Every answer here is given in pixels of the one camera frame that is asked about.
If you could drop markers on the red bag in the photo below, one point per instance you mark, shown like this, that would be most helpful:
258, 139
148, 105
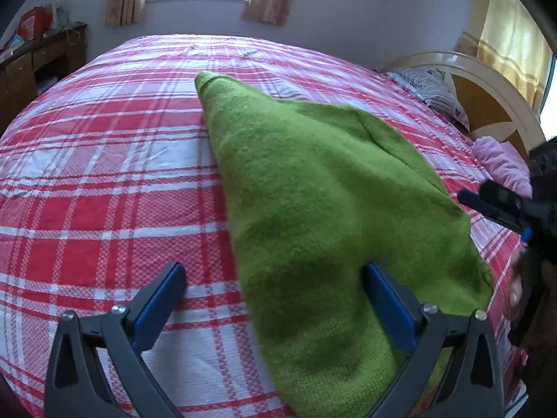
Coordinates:
35, 24

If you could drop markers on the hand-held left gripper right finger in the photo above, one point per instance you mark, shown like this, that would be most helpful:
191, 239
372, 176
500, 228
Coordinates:
387, 309

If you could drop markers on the pink pillow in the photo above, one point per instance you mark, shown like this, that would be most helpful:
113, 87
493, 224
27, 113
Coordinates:
500, 161

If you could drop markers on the person's right hand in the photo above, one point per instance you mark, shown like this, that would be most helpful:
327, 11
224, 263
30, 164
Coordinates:
515, 287

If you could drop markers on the yellow curtain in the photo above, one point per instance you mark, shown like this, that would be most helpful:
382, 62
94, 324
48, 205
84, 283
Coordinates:
509, 43

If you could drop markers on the wooden desk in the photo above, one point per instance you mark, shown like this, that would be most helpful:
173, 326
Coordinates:
26, 69

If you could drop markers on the green towel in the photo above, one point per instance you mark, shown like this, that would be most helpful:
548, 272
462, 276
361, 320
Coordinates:
313, 209

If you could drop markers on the red plaid bed sheet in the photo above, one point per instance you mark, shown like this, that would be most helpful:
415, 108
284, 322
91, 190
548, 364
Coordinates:
108, 183

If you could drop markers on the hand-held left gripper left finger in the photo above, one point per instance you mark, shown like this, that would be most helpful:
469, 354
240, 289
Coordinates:
161, 305

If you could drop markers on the striped pillow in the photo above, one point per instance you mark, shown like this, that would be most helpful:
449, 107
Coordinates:
431, 91

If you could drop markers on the cream and wood headboard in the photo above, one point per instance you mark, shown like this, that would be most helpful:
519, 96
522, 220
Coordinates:
491, 109

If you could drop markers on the white plastic bag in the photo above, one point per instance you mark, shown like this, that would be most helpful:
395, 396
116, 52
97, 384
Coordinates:
61, 17

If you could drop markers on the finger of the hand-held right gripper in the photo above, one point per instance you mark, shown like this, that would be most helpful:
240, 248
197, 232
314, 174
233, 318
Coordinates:
496, 204

